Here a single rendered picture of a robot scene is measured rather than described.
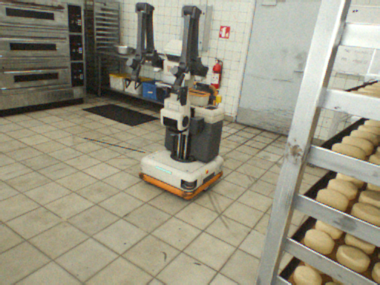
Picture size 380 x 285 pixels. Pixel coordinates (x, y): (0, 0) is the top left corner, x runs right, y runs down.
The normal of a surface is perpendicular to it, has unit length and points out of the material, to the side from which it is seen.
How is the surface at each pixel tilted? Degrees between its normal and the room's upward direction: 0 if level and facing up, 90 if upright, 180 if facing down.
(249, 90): 90
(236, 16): 90
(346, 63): 90
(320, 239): 0
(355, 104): 90
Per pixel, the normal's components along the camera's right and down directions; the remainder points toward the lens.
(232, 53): -0.55, 0.26
